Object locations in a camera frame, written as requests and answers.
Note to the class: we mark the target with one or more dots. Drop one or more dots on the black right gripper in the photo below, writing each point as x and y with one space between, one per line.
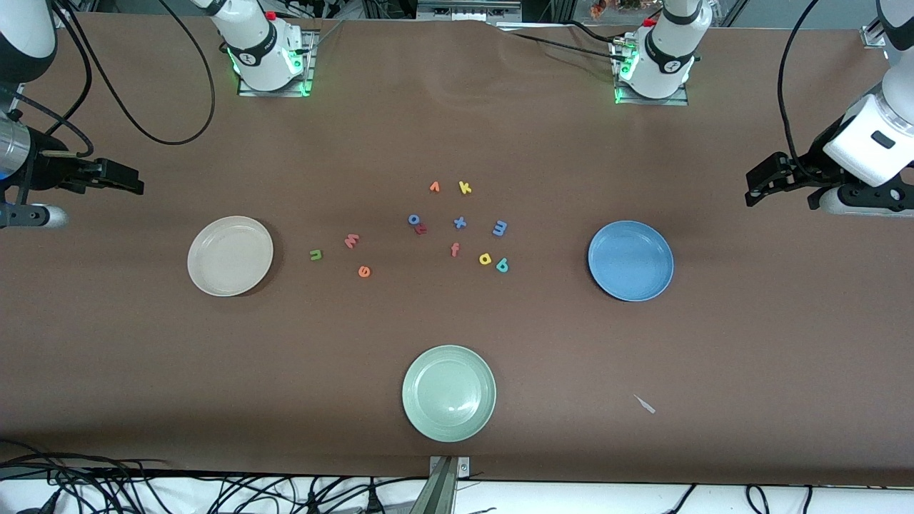
44 171

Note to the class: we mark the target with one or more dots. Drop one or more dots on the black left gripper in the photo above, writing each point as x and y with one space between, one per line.
812 165

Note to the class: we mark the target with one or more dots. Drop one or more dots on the pink letter w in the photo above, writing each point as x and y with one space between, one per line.
351 241

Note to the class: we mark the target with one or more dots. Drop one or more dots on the blue letter m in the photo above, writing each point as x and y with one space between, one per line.
500 228

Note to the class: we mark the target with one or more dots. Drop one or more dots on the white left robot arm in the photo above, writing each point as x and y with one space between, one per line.
664 57

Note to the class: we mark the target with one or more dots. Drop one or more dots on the beige plate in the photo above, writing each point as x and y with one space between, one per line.
230 255

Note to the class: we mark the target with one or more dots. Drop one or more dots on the blue plate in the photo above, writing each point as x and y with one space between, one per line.
630 260

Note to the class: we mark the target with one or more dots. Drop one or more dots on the brown table cover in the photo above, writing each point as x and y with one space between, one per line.
714 343

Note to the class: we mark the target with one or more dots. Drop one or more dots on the white tape scrap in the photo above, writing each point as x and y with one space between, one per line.
645 404

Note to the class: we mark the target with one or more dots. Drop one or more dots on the green plate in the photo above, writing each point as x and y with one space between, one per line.
448 392

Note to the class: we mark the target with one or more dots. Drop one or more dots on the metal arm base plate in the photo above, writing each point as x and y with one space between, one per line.
308 68
671 102

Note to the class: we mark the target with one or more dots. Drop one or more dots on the silver table corner bracket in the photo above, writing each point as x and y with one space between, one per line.
875 36
63 16

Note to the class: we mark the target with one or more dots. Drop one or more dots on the silver aluminium frame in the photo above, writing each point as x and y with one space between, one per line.
464 11

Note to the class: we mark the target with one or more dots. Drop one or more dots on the silver clamp bracket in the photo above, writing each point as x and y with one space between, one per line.
463 467

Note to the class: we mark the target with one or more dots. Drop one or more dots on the grey metal post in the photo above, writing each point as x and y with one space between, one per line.
437 496

